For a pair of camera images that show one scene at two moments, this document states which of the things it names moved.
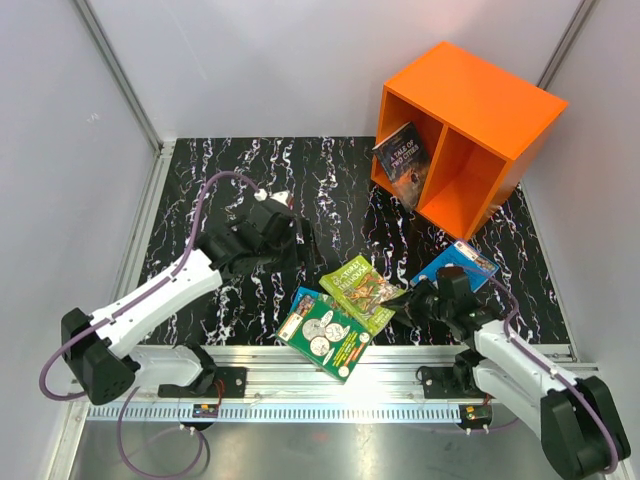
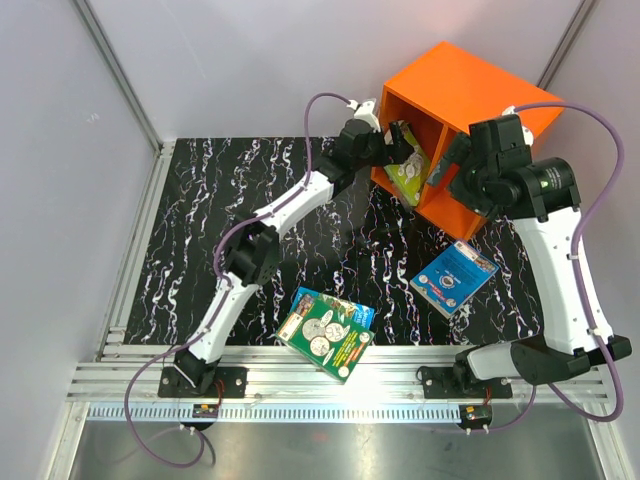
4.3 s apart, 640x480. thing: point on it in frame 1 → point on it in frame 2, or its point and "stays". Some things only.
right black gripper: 410,303 → 457,153
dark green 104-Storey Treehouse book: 327,334 stays
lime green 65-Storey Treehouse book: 362,290 → 411,175
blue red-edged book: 478,268 stays
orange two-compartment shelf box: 480,126 stays
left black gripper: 307,255 → 395,152
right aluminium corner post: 568,39 stays
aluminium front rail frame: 388,377 stays
